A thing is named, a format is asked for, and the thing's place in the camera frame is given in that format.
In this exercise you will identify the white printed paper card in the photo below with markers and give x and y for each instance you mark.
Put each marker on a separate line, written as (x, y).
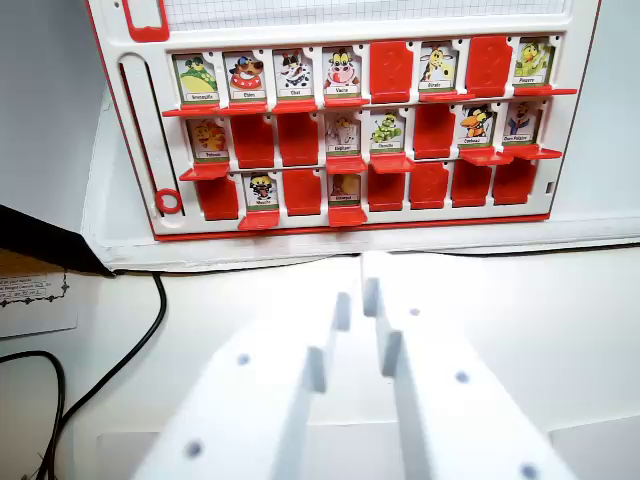
(40, 316)

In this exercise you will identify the red and white game board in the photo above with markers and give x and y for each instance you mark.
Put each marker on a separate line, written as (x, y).
(350, 30)

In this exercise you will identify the red board flap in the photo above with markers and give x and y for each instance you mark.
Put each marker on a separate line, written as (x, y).
(485, 156)

